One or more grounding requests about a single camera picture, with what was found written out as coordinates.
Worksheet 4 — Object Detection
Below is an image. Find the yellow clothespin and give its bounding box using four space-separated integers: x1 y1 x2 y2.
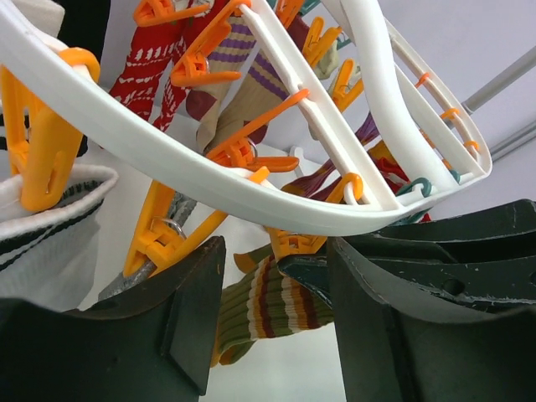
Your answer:
123 180 227 277

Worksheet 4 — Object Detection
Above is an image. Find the white oval sock hanger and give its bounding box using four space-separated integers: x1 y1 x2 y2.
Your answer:
1 1 492 236

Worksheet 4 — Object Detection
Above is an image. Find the white metal drying rack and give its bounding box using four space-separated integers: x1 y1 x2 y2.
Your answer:
462 46 536 115

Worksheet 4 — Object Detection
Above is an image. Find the grey sock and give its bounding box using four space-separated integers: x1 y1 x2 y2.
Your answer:
98 193 197 302

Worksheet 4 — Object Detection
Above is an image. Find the black sock pair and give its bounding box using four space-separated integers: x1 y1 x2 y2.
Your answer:
56 0 111 156

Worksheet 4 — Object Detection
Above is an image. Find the cream fluffy sock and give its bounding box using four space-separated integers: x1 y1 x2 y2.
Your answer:
313 42 361 95

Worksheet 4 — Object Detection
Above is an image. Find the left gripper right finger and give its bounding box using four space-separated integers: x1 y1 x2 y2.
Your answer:
326 236 461 402

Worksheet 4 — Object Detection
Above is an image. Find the red santa sock pair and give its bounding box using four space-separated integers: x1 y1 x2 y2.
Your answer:
368 141 431 197

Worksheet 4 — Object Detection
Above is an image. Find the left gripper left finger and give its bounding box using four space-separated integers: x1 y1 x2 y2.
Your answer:
74 236 226 396

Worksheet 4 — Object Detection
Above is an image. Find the white striped sock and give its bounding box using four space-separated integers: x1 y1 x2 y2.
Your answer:
1 1 118 312

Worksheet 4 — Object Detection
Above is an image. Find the purple orange striped sock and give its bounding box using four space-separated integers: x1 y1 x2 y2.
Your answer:
281 111 382 202

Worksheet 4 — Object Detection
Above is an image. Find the olive striped sock pair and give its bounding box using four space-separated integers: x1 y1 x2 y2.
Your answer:
210 245 333 367

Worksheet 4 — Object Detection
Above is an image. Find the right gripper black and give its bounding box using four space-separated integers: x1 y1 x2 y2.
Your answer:
278 198 536 315

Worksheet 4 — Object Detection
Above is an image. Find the red patterned sock pair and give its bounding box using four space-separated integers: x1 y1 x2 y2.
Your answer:
109 1 210 121

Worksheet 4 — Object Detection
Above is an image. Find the beige purple striped sock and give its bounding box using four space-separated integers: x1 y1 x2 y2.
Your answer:
186 16 289 153

